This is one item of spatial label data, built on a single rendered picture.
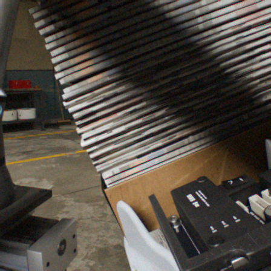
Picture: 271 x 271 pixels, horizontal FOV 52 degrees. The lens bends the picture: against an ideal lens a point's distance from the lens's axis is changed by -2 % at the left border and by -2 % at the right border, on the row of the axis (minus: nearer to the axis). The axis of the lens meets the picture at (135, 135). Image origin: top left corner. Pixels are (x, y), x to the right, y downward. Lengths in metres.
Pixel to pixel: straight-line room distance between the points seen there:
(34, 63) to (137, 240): 6.96
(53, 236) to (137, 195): 0.43
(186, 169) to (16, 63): 6.82
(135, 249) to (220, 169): 0.08
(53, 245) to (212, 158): 0.45
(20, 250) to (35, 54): 6.64
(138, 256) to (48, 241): 0.42
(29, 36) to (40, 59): 0.56
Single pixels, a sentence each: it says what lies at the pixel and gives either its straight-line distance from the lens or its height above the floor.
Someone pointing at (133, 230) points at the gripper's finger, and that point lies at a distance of 0.18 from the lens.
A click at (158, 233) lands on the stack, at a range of 0.66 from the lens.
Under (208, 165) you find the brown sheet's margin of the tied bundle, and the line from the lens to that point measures 0.20.
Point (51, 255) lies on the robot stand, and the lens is 0.61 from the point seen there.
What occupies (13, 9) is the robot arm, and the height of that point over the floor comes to 1.25.
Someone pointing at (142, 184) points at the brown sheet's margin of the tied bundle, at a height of 1.01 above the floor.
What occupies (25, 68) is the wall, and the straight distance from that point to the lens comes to 7.03.
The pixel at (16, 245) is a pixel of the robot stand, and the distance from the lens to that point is 0.62.
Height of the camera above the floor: 1.08
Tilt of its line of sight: 11 degrees down
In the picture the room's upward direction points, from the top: straight up
